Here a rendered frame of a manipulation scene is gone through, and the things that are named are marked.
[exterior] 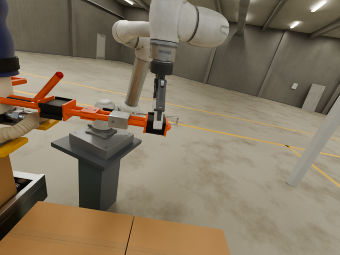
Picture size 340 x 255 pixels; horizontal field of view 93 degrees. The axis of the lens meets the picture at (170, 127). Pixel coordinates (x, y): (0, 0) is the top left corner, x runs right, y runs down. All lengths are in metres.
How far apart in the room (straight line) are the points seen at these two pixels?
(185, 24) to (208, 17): 0.08
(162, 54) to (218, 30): 0.20
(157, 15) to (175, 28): 0.06
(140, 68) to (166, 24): 0.66
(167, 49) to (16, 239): 1.13
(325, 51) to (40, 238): 17.72
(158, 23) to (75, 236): 1.07
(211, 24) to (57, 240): 1.19
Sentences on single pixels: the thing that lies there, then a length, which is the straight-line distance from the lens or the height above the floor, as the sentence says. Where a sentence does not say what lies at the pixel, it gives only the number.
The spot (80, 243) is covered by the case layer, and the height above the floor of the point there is 0.54.
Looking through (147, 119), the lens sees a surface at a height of 1.29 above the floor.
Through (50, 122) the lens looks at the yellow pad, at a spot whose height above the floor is 1.15.
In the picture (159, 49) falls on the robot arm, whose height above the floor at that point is 1.52.
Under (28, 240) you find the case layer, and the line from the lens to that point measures 1.20.
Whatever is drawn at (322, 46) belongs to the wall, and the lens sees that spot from 17.55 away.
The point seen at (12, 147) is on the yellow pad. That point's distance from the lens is 0.71.
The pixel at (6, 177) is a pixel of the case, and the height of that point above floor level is 0.74.
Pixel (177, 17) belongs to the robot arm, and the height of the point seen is 1.61.
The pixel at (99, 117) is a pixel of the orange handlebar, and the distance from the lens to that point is 0.61.
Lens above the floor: 1.50
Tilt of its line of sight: 23 degrees down
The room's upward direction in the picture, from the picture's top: 13 degrees clockwise
